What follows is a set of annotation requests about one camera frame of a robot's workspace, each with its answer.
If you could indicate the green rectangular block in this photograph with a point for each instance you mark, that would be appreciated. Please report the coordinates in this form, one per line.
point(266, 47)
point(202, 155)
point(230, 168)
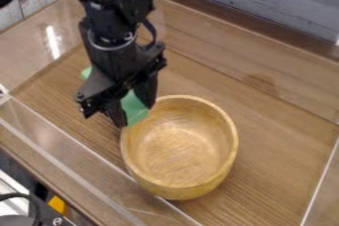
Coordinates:
point(135, 109)

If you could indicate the clear acrylic front barrier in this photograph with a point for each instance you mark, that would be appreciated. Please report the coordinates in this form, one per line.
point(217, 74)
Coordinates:
point(93, 185)

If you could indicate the yellow label sticker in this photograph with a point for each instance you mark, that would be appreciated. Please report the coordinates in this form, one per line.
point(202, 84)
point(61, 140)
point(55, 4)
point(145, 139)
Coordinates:
point(58, 204)

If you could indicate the brown wooden bowl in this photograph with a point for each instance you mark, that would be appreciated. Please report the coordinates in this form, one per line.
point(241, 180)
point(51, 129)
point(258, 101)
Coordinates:
point(180, 152)

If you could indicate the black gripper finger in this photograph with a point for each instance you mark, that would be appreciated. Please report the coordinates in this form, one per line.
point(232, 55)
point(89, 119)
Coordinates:
point(115, 113)
point(146, 91)

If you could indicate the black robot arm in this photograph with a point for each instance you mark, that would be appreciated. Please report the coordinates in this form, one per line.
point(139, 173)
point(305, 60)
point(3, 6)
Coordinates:
point(113, 15)

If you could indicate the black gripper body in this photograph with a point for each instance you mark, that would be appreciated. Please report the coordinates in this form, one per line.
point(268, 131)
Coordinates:
point(119, 56)

